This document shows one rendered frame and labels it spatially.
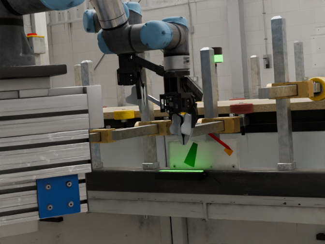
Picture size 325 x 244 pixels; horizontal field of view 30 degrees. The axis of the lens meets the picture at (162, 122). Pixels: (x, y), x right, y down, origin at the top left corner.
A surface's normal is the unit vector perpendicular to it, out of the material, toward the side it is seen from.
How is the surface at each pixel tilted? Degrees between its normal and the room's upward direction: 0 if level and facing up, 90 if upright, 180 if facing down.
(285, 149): 90
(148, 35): 89
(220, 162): 90
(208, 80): 90
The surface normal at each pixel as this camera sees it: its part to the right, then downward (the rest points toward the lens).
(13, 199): 0.44, 0.01
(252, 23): -0.55, 0.08
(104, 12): -0.26, 0.54
